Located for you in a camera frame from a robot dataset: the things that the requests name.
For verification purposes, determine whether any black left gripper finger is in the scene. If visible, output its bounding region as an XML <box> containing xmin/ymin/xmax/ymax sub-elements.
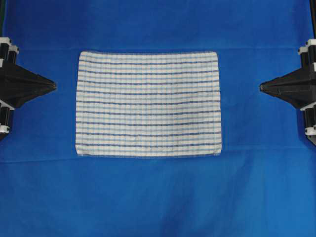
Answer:
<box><xmin>0</xmin><ymin>61</ymin><xmax>56</xmax><ymax>86</ymax></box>
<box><xmin>4</xmin><ymin>85</ymin><xmax>57</xmax><ymax>108</ymax></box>

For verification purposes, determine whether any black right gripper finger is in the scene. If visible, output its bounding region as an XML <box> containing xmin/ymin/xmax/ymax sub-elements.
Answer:
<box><xmin>260</xmin><ymin>87</ymin><xmax>316</xmax><ymax>109</ymax></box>
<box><xmin>259</xmin><ymin>69</ymin><xmax>316</xmax><ymax>89</ymax></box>

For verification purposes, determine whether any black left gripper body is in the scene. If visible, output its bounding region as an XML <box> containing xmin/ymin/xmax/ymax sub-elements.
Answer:
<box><xmin>0</xmin><ymin>37</ymin><xmax>19</xmax><ymax>135</ymax></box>

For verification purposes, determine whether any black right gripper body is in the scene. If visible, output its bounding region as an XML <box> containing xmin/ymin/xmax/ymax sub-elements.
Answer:
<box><xmin>299</xmin><ymin>39</ymin><xmax>316</xmax><ymax>146</ymax></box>

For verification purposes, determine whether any blue white striped towel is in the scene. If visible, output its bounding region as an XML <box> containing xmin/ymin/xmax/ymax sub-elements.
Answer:
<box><xmin>75</xmin><ymin>51</ymin><xmax>222</xmax><ymax>158</ymax></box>

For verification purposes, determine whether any blue table cloth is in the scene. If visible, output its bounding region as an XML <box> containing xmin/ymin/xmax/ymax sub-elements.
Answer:
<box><xmin>0</xmin><ymin>0</ymin><xmax>316</xmax><ymax>237</ymax></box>

